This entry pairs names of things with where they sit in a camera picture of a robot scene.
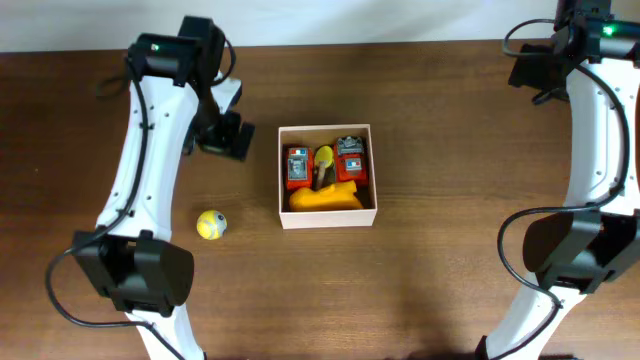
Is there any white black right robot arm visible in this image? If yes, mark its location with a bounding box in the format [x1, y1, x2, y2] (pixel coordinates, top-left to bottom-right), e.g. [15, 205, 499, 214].
[475, 0, 639, 359]

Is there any orange toy fish figure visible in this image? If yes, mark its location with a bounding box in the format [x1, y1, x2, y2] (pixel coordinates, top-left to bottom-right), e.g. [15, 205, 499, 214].
[289, 181, 364, 212]

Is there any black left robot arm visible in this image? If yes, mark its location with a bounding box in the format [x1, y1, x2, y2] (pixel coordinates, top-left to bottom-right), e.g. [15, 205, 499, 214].
[65, 16, 255, 359]

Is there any red toy car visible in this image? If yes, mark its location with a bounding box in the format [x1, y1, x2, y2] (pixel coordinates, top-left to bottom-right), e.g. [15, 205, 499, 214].
[286, 147, 314, 191]

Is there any red toy fire truck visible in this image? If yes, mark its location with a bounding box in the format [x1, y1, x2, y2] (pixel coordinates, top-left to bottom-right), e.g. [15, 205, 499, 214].
[334, 136, 369, 186]

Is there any yellow grey toy ball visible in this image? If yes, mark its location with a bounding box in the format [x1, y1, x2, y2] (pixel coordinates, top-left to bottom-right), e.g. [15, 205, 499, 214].
[196, 210, 228, 240]

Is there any white open cardboard box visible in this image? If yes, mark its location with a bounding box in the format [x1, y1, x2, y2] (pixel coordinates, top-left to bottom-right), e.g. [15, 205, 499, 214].
[277, 124, 378, 229]

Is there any yellow wooden rattle drum toy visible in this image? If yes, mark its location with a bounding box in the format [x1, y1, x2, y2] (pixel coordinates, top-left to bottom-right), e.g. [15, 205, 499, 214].
[314, 145, 334, 191]

